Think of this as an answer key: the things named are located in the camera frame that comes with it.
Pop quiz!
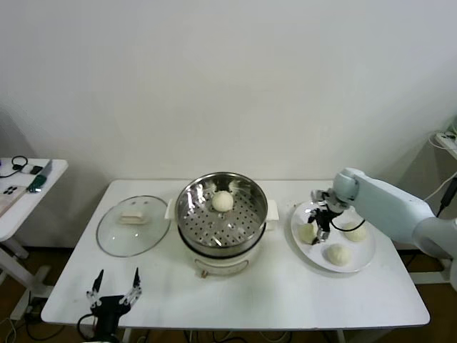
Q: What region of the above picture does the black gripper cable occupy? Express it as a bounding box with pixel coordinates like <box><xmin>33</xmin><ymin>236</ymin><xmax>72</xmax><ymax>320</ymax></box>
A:
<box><xmin>330</xmin><ymin>218</ymin><xmax>367</xmax><ymax>233</ymax></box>
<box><xmin>77</xmin><ymin>313</ymin><xmax>99</xmax><ymax>340</ymax></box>

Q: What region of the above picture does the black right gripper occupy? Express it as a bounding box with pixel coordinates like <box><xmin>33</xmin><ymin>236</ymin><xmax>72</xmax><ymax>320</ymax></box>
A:
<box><xmin>307</xmin><ymin>194</ymin><xmax>349</xmax><ymax>246</ymax></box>

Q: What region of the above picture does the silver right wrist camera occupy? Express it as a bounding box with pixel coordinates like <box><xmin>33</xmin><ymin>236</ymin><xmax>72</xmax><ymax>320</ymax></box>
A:
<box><xmin>309</xmin><ymin>189</ymin><xmax>331</xmax><ymax>205</ymax></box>

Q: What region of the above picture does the round glass pot lid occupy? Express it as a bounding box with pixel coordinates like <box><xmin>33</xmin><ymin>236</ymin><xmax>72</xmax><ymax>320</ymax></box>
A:
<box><xmin>96</xmin><ymin>194</ymin><xmax>171</xmax><ymax>258</ymax></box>

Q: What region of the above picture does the black cable with adapter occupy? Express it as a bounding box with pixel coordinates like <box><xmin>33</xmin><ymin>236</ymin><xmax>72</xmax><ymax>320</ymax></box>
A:
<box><xmin>437</xmin><ymin>177</ymin><xmax>457</xmax><ymax>217</ymax></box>

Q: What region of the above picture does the white power strip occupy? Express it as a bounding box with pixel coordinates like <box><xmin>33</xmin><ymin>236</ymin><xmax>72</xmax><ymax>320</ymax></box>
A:
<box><xmin>433</xmin><ymin>131</ymin><xmax>457</xmax><ymax>148</ymax></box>

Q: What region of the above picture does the white round plate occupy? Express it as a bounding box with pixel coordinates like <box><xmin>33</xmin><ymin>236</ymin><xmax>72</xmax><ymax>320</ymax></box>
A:
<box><xmin>284</xmin><ymin>198</ymin><xmax>376</xmax><ymax>274</ymax></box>

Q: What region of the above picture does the thin white cable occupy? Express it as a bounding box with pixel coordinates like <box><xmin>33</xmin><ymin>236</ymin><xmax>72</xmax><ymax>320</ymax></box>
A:
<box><xmin>424</xmin><ymin>171</ymin><xmax>457</xmax><ymax>201</ymax></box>

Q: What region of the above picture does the green handled hand tool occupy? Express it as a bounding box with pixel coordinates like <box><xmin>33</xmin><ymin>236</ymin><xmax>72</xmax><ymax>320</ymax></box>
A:
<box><xmin>26</xmin><ymin>159</ymin><xmax>53</xmax><ymax>194</ymax></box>

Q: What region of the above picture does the white side table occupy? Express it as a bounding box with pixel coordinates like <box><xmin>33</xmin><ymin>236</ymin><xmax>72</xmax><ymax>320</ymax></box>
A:
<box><xmin>0</xmin><ymin>156</ymin><xmax>69</xmax><ymax>321</ymax></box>

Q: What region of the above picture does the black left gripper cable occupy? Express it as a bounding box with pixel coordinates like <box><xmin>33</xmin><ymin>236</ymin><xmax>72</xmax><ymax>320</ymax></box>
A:
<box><xmin>77</xmin><ymin>313</ymin><xmax>99</xmax><ymax>340</ymax></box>

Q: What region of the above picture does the white steamed baozi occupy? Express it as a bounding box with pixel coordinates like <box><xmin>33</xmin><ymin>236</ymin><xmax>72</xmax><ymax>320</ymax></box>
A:
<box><xmin>211</xmin><ymin>190</ymin><xmax>235</xmax><ymax>212</ymax></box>
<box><xmin>343</xmin><ymin>221</ymin><xmax>368</xmax><ymax>243</ymax></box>
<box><xmin>298</xmin><ymin>223</ymin><xmax>318</xmax><ymax>246</ymax></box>
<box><xmin>323</xmin><ymin>243</ymin><xmax>353</xmax><ymax>267</ymax></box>

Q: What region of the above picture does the stainless steel steamer basket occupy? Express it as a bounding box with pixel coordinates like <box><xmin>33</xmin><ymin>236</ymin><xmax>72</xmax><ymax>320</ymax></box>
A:
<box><xmin>175</xmin><ymin>171</ymin><xmax>269</xmax><ymax>251</ymax></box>

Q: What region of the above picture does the thin black looped cable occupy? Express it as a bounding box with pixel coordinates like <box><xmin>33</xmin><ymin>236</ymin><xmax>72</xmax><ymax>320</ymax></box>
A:
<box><xmin>0</xmin><ymin>156</ymin><xmax>29</xmax><ymax>179</ymax></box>

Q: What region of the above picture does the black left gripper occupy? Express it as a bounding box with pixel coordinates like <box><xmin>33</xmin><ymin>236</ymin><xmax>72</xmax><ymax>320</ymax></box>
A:
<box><xmin>86</xmin><ymin>267</ymin><xmax>143</xmax><ymax>335</ymax></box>

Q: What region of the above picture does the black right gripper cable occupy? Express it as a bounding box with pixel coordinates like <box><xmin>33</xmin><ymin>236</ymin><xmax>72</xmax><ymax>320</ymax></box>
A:
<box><xmin>330</xmin><ymin>218</ymin><xmax>367</xmax><ymax>233</ymax></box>

